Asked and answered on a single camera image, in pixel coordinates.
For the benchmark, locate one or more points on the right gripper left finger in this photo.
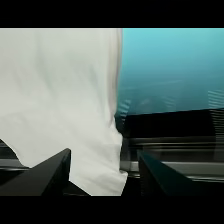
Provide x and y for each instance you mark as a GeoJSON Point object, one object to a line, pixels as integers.
{"type": "Point", "coordinates": [43, 176]}

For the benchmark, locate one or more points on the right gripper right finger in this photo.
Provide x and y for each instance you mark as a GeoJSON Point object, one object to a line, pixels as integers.
{"type": "Point", "coordinates": [173, 180]}

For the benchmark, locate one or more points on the white garment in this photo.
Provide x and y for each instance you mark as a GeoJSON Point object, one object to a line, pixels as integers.
{"type": "Point", "coordinates": [60, 100]}

